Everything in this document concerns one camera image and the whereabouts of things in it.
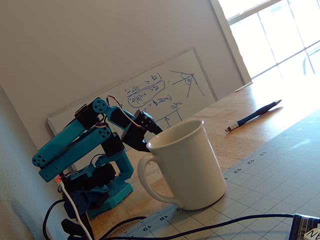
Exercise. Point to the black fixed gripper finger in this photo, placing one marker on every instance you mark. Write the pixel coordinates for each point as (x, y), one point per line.
(140, 145)

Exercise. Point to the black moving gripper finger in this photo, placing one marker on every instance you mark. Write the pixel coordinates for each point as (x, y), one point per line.
(155, 127)

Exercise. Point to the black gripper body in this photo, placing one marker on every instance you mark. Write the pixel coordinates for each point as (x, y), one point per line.
(136, 135)

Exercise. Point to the dark blue pen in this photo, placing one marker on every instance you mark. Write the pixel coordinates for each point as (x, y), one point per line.
(252, 116)

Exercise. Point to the teal robot base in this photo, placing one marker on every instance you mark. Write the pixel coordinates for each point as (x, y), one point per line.
(117, 195)

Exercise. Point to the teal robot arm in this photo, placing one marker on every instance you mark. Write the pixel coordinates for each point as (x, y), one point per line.
(62, 140)

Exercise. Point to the white ceramic mug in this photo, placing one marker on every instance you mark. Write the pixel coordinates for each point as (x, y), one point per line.
(190, 170)

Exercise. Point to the whiteboard with blue writing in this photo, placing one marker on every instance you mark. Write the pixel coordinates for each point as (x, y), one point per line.
(155, 82)

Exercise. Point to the dark blue clamp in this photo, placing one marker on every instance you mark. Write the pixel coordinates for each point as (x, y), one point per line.
(80, 200)

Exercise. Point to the grey gridded cutting mat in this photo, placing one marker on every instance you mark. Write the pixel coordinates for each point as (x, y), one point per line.
(270, 187)

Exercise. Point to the bright window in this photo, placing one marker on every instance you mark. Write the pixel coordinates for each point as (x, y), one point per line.
(272, 35)

